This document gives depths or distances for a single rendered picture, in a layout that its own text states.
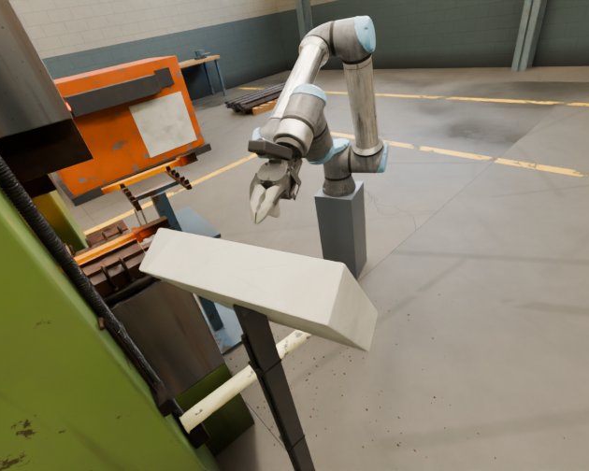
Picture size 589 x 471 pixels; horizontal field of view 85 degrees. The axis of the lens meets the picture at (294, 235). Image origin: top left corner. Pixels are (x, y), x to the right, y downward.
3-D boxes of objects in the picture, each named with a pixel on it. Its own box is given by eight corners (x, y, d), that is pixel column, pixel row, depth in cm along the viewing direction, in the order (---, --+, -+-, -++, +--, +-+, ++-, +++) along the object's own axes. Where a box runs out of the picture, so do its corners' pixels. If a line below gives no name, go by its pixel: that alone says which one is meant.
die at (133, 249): (139, 248, 106) (127, 226, 101) (158, 276, 92) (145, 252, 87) (-12, 320, 88) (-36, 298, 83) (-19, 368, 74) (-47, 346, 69)
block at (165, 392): (168, 390, 77) (162, 379, 75) (178, 408, 73) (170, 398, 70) (156, 398, 76) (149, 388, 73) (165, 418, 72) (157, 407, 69)
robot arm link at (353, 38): (357, 159, 180) (334, 12, 121) (390, 158, 173) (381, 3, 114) (352, 178, 172) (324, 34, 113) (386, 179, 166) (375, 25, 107)
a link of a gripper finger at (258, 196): (265, 233, 73) (279, 197, 76) (252, 221, 68) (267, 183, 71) (253, 231, 74) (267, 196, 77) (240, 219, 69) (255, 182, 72)
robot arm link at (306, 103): (332, 108, 85) (323, 77, 76) (319, 147, 81) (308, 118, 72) (300, 108, 89) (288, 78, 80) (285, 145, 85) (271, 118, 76)
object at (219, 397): (305, 329, 108) (303, 319, 105) (315, 338, 104) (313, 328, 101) (183, 421, 89) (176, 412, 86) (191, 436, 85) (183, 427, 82)
